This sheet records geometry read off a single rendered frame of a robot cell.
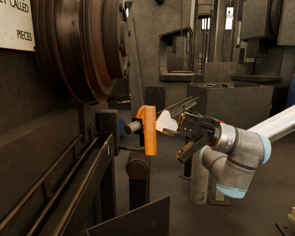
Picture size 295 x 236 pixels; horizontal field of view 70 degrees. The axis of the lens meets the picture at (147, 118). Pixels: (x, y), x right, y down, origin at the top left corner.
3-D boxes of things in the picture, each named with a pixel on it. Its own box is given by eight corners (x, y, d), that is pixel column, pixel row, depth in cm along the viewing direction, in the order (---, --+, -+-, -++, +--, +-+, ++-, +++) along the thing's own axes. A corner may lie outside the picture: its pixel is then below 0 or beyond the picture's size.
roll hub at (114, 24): (104, 81, 66) (99, -19, 59) (119, 76, 93) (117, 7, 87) (122, 81, 66) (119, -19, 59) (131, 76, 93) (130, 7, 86)
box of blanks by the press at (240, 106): (203, 143, 286) (207, 85, 267) (180, 126, 365) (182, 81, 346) (267, 137, 308) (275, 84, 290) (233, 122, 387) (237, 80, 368)
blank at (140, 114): (142, 134, 135) (146, 135, 133) (132, 118, 124) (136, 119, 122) (153, 116, 142) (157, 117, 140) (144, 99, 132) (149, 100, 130)
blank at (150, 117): (143, 114, 57) (155, 114, 56) (145, 100, 71) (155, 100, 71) (145, 165, 61) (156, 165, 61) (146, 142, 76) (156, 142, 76)
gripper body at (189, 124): (180, 107, 68) (216, 117, 68) (173, 131, 70) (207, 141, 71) (183, 113, 61) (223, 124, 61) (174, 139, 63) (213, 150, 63)
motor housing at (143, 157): (127, 242, 125) (124, 159, 112) (131, 216, 146) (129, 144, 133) (148, 243, 124) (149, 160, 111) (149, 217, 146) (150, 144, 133)
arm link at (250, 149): (266, 172, 63) (279, 141, 61) (226, 160, 63) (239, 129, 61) (252, 159, 72) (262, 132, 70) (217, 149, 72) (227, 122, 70)
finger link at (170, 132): (163, 123, 66) (189, 131, 66) (161, 129, 66) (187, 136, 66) (163, 128, 61) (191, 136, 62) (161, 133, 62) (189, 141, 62)
